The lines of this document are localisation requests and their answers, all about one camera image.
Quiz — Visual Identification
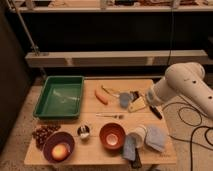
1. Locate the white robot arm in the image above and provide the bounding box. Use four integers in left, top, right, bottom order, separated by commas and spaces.
145, 62, 213, 120

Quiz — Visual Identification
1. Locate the small metal cup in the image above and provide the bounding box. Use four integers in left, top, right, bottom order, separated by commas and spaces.
77, 125, 90, 140

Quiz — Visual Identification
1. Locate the blue round sponge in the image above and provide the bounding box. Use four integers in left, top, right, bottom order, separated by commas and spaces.
119, 92, 132, 109

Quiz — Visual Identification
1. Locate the blue cloth right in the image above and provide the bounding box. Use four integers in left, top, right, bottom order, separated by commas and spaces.
145, 125, 167, 152

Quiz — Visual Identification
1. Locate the wooden shelf beam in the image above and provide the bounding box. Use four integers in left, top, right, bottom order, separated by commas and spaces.
25, 50, 212, 68

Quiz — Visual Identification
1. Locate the blue sponge front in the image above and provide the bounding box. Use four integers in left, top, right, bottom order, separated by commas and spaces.
122, 135, 136, 161

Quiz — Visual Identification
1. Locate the orange bowl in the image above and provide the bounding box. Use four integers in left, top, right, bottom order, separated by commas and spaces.
99, 123, 126, 150

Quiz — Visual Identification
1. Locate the orange carrot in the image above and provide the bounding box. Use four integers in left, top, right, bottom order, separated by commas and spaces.
95, 90, 108, 105

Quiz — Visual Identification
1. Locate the green plastic tray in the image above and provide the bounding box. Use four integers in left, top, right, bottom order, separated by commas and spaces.
33, 76, 84, 120

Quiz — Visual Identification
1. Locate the purple bowl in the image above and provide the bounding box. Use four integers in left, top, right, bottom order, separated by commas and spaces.
43, 132, 75, 163

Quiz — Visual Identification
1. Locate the yellow round fruit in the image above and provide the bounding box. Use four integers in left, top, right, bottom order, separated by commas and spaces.
52, 144, 68, 161

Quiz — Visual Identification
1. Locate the bunch of dark grapes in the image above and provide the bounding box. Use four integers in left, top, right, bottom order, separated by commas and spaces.
32, 125, 61, 150

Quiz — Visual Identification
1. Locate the metal pole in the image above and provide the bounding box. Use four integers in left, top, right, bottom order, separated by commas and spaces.
9, 0, 47, 80

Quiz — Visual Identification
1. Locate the black handled knife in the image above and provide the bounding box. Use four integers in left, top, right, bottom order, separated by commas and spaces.
149, 106, 162, 120

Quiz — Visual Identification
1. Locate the black floor cable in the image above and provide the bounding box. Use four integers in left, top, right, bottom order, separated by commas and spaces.
162, 96, 213, 171

